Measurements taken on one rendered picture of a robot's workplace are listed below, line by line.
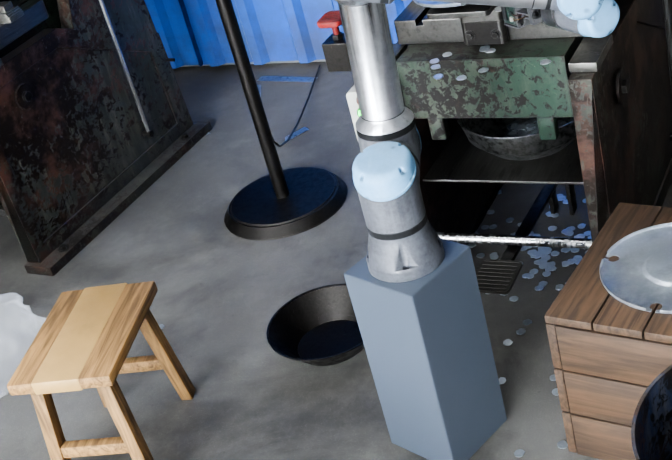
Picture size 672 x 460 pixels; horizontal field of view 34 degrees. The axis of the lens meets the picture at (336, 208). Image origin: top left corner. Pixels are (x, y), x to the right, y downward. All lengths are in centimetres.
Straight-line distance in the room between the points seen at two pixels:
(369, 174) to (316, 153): 165
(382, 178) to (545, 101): 56
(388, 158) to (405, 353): 40
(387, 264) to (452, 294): 15
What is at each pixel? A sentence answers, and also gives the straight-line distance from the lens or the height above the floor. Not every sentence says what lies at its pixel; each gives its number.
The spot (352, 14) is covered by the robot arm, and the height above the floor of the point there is 93.
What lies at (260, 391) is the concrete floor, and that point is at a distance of 270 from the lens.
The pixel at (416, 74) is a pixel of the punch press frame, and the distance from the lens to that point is 252.
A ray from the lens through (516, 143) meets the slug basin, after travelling 262.
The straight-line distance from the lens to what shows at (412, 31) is 259.
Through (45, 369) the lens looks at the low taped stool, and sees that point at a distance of 246.
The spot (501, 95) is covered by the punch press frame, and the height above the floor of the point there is 56.
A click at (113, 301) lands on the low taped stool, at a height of 33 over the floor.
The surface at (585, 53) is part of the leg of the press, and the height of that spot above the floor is 64.
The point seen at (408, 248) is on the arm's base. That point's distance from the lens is 209.
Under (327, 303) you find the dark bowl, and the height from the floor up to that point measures 4.
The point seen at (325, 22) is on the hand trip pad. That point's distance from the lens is 253.
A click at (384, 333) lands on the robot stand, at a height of 33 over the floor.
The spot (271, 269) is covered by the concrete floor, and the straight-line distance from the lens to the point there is 313.
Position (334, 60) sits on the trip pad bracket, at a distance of 257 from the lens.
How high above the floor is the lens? 162
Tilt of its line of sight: 29 degrees down
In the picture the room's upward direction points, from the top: 16 degrees counter-clockwise
